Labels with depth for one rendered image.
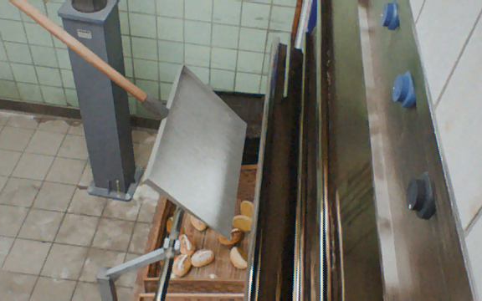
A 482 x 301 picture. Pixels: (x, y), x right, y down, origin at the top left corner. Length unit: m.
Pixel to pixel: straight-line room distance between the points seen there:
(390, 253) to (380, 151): 0.18
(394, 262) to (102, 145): 2.31
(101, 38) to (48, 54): 1.00
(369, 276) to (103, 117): 2.09
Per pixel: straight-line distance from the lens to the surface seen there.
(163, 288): 1.45
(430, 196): 0.55
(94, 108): 2.67
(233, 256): 2.12
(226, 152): 1.85
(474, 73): 0.49
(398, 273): 0.67
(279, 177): 1.37
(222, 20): 2.88
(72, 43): 1.60
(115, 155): 2.88
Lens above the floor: 2.45
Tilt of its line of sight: 46 degrees down
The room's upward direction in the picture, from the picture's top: 6 degrees clockwise
